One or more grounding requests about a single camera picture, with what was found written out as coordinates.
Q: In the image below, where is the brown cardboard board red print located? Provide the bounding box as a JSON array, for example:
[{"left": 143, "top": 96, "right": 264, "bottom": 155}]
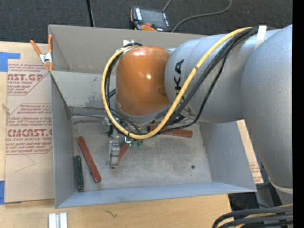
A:
[{"left": 0, "top": 41, "right": 56, "bottom": 205}]

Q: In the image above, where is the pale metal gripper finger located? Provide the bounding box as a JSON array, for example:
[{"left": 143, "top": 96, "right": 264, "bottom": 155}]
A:
[
  {"left": 108, "top": 140, "right": 115, "bottom": 169},
  {"left": 114, "top": 141, "right": 120, "bottom": 166}
]

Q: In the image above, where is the dark green flat block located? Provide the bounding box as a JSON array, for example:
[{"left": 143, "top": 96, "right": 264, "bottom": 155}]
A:
[{"left": 74, "top": 155, "right": 86, "bottom": 192}]

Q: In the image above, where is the grey metal bin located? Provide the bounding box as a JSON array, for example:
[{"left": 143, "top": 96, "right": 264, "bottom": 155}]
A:
[{"left": 48, "top": 24, "right": 258, "bottom": 209}]

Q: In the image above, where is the red-brown flat block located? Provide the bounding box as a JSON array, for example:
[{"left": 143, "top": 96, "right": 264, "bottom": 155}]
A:
[
  {"left": 117, "top": 143, "right": 130, "bottom": 163},
  {"left": 148, "top": 125, "right": 193, "bottom": 139},
  {"left": 76, "top": 136, "right": 103, "bottom": 184}
]

